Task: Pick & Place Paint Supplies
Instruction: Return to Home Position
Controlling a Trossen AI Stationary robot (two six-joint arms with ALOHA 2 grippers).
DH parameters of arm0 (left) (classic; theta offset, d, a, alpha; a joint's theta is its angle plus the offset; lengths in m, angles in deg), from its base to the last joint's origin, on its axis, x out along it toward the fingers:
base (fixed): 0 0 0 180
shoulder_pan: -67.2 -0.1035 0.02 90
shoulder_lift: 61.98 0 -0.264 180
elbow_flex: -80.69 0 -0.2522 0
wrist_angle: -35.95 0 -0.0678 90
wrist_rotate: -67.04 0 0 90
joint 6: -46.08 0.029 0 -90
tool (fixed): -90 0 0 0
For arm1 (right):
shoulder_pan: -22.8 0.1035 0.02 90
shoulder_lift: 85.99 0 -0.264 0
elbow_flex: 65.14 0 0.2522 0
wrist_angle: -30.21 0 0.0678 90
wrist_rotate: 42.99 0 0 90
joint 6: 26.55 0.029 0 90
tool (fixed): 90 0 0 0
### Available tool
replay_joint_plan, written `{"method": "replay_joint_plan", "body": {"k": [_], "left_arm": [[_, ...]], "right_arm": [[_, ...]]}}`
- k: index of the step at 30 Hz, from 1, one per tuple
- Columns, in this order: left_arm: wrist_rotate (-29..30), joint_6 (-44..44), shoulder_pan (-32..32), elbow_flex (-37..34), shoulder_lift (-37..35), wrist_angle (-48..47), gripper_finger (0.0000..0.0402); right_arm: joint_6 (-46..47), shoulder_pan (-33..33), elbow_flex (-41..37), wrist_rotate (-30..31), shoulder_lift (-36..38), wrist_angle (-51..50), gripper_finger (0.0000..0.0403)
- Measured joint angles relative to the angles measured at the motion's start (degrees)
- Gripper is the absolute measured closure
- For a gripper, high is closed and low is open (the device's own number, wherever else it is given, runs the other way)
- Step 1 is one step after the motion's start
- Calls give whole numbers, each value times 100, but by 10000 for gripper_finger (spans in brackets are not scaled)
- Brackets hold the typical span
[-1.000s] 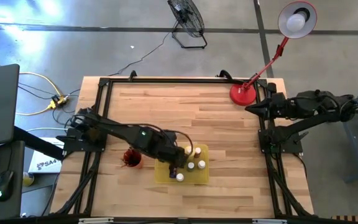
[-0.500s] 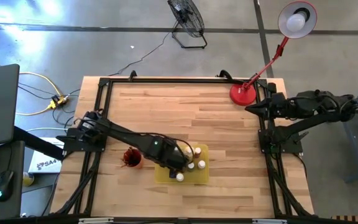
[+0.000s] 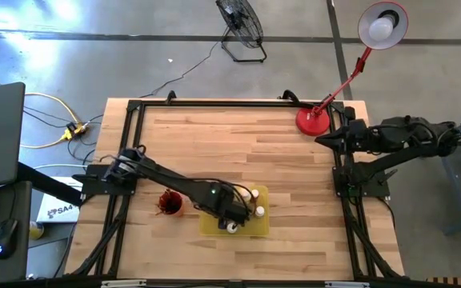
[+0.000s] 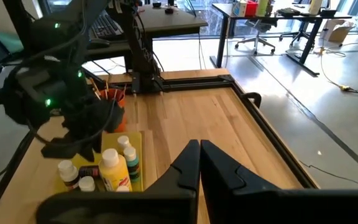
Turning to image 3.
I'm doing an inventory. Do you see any black fan power cable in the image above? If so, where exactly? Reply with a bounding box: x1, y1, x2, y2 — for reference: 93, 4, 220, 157
138, 26, 230, 99

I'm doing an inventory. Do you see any black and tan striped object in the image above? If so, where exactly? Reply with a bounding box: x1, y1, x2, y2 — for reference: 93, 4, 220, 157
426, 276, 461, 288

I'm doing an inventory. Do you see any red plastic cup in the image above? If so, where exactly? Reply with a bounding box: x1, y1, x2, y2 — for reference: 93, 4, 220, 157
157, 189, 186, 218

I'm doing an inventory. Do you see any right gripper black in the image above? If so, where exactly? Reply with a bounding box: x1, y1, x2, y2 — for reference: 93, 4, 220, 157
314, 106, 370, 154

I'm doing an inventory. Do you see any red desk lamp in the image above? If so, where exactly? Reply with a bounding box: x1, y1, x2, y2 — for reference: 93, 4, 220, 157
295, 1, 410, 137

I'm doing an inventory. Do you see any white printed box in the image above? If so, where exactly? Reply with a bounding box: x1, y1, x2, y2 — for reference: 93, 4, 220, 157
35, 175, 83, 224

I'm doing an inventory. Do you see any black left wrist camera cable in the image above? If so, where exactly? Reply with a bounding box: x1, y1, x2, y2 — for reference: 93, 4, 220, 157
206, 178, 255, 215

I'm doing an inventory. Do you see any black computer mouse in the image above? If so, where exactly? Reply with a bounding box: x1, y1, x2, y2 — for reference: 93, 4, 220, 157
0, 218, 19, 260

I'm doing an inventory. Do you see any black lever handle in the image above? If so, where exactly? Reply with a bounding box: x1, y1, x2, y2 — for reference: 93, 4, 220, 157
378, 168, 399, 186

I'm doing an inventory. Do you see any black desk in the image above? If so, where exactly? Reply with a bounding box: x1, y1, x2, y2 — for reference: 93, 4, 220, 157
0, 179, 34, 281

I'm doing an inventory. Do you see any white cable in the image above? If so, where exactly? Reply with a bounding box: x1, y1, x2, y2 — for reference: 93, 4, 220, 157
33, 162, 91, 171

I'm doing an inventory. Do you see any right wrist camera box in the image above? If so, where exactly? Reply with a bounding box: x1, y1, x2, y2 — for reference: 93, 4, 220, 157
350, 118, 369, 139

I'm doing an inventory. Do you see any black floor fan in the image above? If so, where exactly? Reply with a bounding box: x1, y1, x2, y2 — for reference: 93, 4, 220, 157
215, 0, 268, 64

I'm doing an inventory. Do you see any yellow translucent plastic bin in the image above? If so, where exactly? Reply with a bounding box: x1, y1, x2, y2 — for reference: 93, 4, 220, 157
198, 183, 271, 238

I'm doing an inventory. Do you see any silver metal bracket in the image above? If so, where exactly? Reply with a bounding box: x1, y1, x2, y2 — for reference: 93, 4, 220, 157
101, 279, 147, 288
325, 281, 371, 288

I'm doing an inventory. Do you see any small yellow container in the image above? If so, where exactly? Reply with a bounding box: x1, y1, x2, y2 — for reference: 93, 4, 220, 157
28, 221, 46, 241

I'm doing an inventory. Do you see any yellow power plug block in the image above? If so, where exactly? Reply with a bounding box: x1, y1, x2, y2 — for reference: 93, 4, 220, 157
64, 122, 90, 139

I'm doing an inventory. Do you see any yellow extension cable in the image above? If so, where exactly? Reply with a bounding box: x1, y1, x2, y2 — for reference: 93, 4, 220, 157
0, 63, 83, 150

